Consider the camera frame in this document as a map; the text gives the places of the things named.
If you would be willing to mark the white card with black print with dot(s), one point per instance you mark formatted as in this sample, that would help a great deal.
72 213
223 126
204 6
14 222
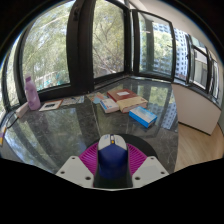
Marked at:
50 105

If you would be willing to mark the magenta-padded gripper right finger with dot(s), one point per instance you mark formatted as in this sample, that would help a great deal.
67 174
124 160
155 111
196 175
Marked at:
146 170

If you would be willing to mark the white box with blue stripe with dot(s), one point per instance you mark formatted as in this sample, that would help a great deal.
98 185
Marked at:
109 106

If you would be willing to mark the red-brown book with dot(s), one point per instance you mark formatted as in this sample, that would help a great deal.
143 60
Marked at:
118 94

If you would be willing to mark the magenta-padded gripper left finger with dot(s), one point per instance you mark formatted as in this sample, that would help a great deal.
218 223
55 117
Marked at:
78 170

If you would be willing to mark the flat printed paper sheet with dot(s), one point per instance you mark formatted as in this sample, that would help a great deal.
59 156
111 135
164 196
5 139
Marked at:
73 100

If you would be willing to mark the blue and white computer mouse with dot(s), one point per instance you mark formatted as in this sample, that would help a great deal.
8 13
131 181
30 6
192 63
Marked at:
112 160

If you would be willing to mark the purple detergent bottle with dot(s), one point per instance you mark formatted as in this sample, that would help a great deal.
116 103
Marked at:
32 96

